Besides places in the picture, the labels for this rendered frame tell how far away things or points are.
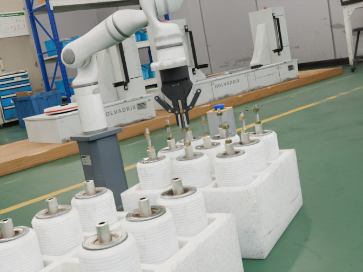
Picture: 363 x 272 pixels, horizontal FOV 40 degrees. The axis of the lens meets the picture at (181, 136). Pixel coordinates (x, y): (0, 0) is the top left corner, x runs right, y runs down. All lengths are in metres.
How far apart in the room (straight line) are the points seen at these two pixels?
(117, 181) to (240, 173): 0.70
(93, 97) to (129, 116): 1.89
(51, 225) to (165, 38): 0.54
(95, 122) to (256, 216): 0.80
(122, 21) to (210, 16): 6.71
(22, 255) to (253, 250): 0.56
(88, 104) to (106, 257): 1.07
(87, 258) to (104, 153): 1.03
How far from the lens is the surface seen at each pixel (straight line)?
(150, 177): 1.34
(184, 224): 0.98
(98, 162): 1.80
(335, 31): 6.89
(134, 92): 3.78
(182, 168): 1.29
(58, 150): 3.31
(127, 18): 1.65
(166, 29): 1.26
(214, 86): 4.22
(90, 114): 1.80
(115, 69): 3.78
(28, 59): 7.83
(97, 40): 1.71
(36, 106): 5.84
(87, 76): 1.80
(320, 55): 7.06
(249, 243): 1.25
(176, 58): 1.22
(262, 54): 4.95
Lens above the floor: 0.52
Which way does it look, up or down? 9 degrees down
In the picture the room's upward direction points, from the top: 11 degrees counter-clockwise
